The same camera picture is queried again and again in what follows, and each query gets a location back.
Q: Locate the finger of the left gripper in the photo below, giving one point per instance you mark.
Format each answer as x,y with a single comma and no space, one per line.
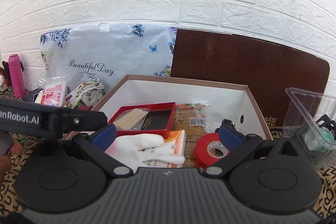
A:
83,120

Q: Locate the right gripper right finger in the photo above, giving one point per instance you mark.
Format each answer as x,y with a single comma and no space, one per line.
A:
240,147

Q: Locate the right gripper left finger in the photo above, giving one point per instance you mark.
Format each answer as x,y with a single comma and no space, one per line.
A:
92,148

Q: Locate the person's left hand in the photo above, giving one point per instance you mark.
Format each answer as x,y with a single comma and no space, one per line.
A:
5,160

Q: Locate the pink tissue pack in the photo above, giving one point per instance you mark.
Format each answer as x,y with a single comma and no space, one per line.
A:
53,94

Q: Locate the red electrical tape roll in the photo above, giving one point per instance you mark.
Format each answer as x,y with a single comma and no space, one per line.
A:
209,150

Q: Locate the white cotton glove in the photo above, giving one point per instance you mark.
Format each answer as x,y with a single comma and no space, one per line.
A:
130,151

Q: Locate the pink thermos bottle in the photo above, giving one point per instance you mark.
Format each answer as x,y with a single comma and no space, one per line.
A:
16,75

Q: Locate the large cardboard box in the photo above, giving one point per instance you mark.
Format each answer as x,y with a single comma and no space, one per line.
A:
222,100

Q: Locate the bag of wooden toothpicks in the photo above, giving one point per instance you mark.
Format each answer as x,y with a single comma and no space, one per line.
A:
131,120

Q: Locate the printed snack packet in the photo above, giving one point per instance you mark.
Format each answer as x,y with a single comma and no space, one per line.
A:
192,118

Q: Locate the red feather decoration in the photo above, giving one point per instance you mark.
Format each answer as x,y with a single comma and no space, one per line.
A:
5,76

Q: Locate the orange white paper box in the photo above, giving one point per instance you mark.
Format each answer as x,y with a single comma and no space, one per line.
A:
174,144

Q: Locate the red shallow tray box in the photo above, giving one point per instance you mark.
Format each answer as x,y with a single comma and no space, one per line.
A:
159,120

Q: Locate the floral plastic bag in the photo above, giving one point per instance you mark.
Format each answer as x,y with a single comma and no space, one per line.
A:
108,52

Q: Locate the clear plastic container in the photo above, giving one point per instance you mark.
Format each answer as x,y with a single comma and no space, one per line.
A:
310,121

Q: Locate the dark brown wooden board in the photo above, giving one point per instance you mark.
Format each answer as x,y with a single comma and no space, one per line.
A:
266,68

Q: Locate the floral drawstring pouch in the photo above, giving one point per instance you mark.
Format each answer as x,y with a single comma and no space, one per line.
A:
86,94

